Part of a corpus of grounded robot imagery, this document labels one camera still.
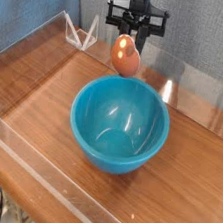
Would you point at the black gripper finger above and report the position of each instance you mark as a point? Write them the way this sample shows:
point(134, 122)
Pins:
point(141, 36)
point(124, 28)

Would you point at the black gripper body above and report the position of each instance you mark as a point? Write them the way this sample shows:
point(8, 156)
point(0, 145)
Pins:
point(153, 18)

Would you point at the brown white toy mushroom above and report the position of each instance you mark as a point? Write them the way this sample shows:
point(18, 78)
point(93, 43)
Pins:
point(124, 56)

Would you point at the blue plastic bowl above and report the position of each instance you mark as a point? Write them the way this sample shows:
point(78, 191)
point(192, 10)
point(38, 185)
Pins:
point(119, 123)

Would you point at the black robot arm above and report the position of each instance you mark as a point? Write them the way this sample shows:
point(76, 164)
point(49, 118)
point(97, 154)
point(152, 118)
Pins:
point(140, 5)

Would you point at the clear acrylic back barrier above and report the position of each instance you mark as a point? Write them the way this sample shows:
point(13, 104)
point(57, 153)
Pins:
point(194, 93)

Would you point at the clear acrylic barrier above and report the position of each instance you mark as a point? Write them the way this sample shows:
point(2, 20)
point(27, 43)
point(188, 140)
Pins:
point(52, 179)
point(27, 64)
point(194, 93)

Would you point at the blue partition panel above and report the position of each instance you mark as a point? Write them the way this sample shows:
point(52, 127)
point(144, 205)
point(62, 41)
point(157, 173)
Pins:
point(18, 18)

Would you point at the clear acrylic left barrier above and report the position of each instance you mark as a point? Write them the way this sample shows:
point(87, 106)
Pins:
point(27, 64)

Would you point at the clear acrylic front barrier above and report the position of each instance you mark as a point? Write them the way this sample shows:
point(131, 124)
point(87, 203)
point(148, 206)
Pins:
point(52, 179)

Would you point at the clear acrylic corner bracket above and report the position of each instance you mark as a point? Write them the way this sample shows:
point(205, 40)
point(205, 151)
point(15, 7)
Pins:
point(79, 38)

